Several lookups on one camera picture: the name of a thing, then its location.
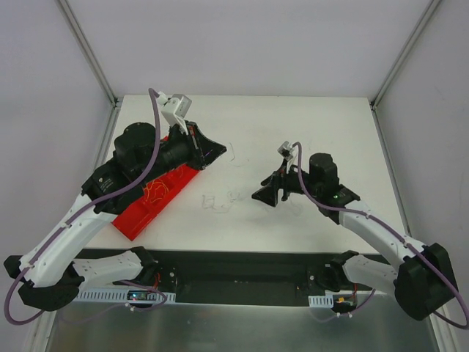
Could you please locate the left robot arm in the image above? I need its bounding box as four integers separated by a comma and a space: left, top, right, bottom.
4, 122, 226, 312

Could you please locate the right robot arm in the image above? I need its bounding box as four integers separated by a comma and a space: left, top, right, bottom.
251, 150, 459, 320

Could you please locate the red plastic divided tray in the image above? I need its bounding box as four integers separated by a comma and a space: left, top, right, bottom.
111, 135, 202, 242

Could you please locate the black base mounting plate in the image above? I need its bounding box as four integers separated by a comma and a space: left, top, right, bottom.
98, 249, 396, 305

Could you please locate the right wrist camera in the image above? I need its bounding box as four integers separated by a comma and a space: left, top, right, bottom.
277, 141, 296, 166

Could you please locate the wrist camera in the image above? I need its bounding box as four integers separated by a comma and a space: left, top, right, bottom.
277, 141, 296, 166
157, 92, 192, 129

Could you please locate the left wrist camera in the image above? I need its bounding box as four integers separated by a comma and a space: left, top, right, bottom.
157, 92, 192, 129

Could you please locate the right aluminium frame post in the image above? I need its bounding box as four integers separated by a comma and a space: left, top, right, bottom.
369, 0, 443, 111

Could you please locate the aluminium frame post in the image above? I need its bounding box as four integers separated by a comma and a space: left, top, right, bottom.
369, 0, 443, 111
55, 0, 119, 107

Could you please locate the right white cable duct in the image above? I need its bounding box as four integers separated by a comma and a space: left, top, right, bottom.
308, 294, 334, 309

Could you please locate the white cable duct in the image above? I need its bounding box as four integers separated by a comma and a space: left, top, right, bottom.
308, 294, 334, 309
74, 287, 176, 305

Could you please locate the left white cable duct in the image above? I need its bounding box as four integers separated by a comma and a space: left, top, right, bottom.
74, 287, 176, 305

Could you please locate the left aluminium frame post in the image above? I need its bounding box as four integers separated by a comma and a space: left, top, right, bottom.
55, 0, 119, 107

